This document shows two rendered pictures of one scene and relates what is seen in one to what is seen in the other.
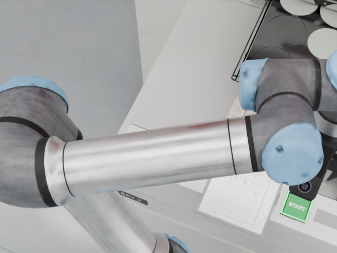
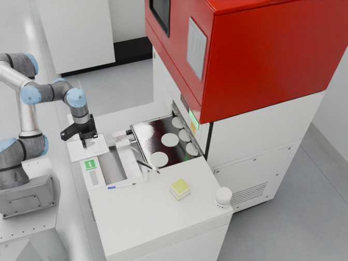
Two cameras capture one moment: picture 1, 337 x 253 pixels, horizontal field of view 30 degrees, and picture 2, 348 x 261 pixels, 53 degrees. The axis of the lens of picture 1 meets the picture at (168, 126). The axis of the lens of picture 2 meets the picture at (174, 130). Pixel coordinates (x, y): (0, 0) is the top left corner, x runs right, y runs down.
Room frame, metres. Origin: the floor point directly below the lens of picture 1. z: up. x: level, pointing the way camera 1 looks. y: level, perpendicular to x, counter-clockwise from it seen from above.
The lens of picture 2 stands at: (-0.03, -1.24, 2.44)
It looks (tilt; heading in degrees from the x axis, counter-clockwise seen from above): 49 degrees down; 40
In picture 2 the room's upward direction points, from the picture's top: 3 degrees clockwise
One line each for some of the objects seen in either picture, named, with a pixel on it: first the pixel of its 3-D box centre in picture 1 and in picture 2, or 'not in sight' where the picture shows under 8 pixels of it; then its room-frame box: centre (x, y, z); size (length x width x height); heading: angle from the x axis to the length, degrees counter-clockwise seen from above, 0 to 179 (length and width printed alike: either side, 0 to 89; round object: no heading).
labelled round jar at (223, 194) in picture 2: not in sight; (222, 198); (0.77, -0.89, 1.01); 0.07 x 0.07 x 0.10
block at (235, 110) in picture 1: (237, 111); (118, 134); (0.74, -0.16, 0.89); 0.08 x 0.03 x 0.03; 155
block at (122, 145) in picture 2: not in sight; (122, 145); (0.71, -0.24, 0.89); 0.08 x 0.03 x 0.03; 155
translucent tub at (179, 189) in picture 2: not in sight; (179, 189); (0.67, -0.71, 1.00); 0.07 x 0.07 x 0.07; 79
